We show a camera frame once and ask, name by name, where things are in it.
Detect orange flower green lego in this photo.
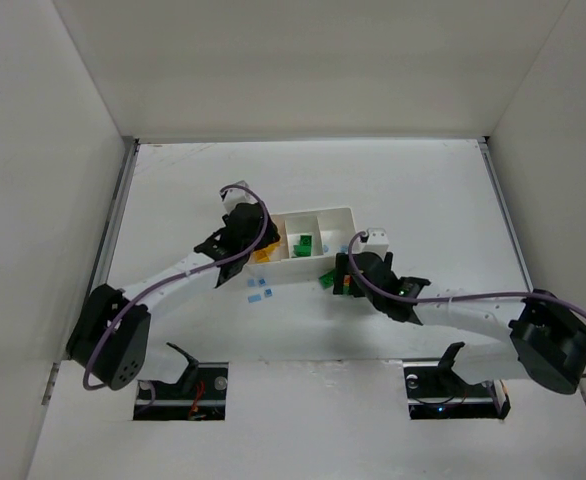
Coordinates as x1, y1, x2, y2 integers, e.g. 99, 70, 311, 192
333, 274, 351, 295

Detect green yellow lego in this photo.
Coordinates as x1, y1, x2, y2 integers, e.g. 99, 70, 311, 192
252, 242, 280, 263

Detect green long lego brick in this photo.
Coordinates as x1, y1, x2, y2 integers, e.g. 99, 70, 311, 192
318, 270, 335, 289

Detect small green lego brick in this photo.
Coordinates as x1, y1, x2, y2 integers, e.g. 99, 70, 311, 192
293, 234, 313, 258

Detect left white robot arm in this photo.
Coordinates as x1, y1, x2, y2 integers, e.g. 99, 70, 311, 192
66, 201, 280, 391

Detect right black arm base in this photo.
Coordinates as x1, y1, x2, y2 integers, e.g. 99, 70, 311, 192
403, 342, 511, 421

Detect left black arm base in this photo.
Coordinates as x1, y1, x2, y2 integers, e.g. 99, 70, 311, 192
132, 342, 229, 422

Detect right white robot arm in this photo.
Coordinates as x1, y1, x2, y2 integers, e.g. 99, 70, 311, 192
333, 251, 586, 395

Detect white three-compartment bin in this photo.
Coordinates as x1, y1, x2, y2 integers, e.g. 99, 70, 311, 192
244, 207, 356, 284

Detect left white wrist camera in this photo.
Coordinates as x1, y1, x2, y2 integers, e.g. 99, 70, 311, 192
220, 180, 252, 214

